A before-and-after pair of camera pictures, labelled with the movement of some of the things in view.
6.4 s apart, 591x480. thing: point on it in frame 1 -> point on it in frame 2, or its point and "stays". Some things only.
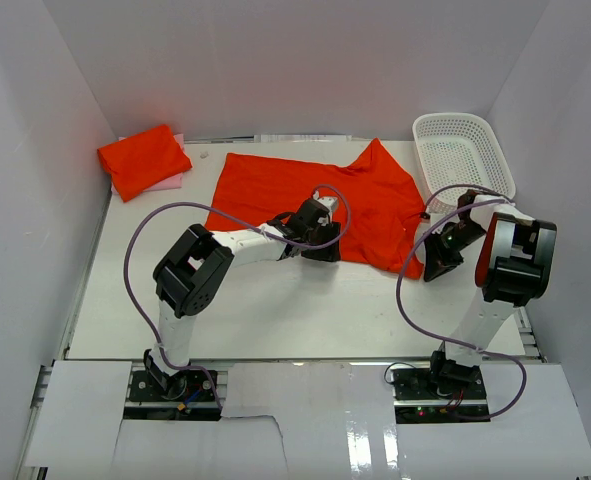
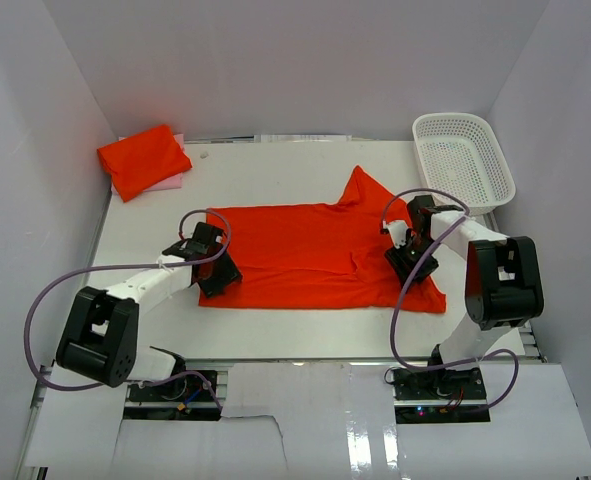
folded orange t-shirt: (143, 163) stays
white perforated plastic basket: (460, 149) stays
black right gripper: (438, 262) -> (398, 261)
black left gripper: (330, 254) -> (228, 274)
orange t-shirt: (381, 214) -> (330, 256)
